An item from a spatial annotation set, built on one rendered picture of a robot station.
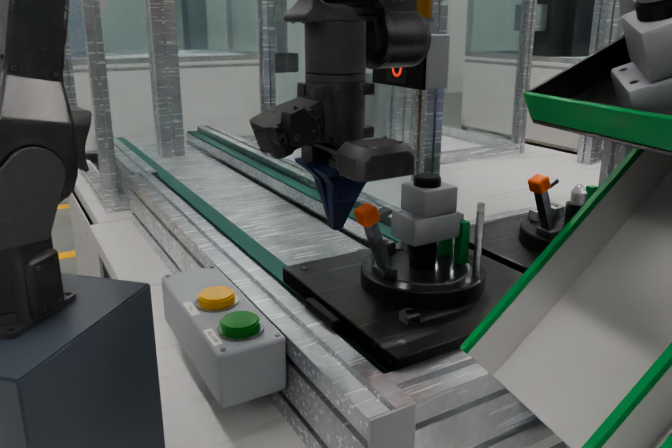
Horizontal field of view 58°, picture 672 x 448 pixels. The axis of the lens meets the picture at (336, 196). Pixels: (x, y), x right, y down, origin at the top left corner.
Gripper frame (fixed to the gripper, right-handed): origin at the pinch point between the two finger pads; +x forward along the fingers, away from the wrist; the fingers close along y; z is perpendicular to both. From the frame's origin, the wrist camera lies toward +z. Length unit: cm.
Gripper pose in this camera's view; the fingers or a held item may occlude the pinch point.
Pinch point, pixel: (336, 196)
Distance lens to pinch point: 60.3
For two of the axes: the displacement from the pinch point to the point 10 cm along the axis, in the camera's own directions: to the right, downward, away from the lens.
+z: -8.7, 1.4, -4.7
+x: 0.0, 9.6, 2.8
